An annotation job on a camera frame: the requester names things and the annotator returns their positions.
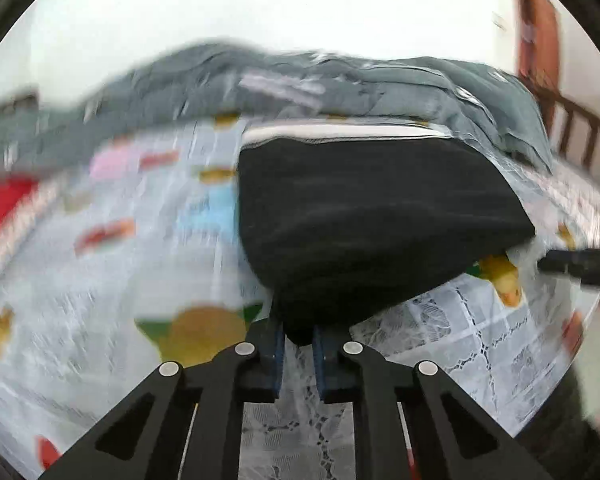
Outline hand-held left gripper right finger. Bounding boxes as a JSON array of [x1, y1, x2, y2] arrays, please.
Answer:
[[314, 325, 556, 480]]

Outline black pants with white stripe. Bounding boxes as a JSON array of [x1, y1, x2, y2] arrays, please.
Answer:
[[237, 122, 537, 346]]

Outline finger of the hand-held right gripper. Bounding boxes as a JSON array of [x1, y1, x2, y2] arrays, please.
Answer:
[[537, 246, 600, 292]]

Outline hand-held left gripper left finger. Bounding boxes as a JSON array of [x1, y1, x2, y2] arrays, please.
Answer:
[[40, 319, 286, 480]]

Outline grey quilt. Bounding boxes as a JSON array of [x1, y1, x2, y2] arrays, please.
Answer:
[[0, 37, 556, 181]]

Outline brown wooden door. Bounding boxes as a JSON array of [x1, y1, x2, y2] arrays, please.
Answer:
[[512, 0, 563, 93]]

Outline wooden bed rail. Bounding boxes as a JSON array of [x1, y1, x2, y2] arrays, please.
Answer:
[[535, 85, 600, 191]]

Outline red pillow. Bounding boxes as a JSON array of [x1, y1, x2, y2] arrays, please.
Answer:
[[0, 175, 38, 256]]

